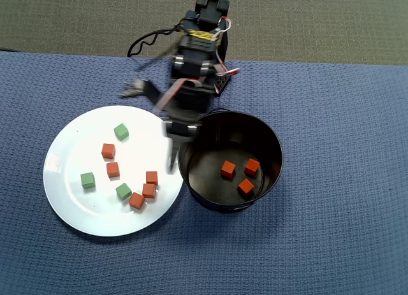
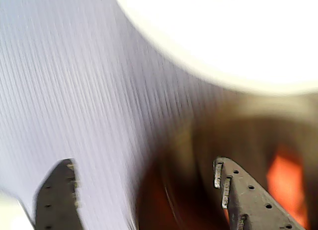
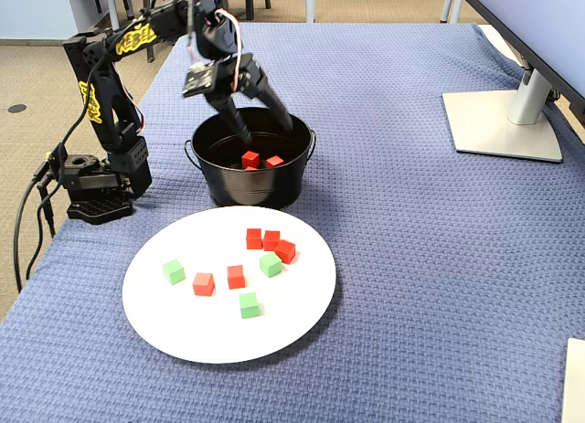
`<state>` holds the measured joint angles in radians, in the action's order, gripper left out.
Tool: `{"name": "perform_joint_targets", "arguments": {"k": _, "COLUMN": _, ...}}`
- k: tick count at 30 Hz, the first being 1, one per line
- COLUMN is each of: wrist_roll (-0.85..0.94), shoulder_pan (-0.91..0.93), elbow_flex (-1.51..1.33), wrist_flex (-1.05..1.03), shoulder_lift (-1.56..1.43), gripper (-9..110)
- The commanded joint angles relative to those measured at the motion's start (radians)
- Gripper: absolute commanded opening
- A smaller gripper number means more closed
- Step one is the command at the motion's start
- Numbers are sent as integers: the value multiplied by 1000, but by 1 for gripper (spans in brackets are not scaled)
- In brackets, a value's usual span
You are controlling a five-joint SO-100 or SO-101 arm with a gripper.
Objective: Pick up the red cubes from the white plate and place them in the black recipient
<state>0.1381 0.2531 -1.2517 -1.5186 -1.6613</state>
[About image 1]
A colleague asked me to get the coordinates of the green cube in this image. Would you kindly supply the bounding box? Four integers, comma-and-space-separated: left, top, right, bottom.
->
80, 171, 96, 190
115, 182, 133, 202
113, 122, 130, 141

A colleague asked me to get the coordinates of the black camera cable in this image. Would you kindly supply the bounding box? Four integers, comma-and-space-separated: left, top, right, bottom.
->
126, 26, 183, 59

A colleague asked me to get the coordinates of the blue woven cloth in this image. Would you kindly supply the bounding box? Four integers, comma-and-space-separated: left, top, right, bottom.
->
0, 51, 408, 295

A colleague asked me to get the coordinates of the black metal bucket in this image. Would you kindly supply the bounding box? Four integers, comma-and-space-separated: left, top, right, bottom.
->
177, 108, 284, 215

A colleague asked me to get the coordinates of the white red gripper servo wire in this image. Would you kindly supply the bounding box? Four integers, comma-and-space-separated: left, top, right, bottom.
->
157, 79, 200, 110

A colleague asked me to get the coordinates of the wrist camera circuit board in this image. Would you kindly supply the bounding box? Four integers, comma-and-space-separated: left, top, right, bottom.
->
120, 79, 150, 99

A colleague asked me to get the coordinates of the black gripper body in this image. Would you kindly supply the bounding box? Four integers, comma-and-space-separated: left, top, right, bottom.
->
164, 84, 213, 140

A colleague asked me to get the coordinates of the white red arm servo wire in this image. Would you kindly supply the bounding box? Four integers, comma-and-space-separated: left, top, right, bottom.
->
213, 16, 242, 94

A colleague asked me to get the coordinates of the white round plate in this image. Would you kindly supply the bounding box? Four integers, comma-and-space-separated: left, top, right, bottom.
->
43, 105, 185, 238

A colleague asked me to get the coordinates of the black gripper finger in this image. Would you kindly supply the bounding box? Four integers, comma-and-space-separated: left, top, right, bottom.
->
165, 134, 181, 175

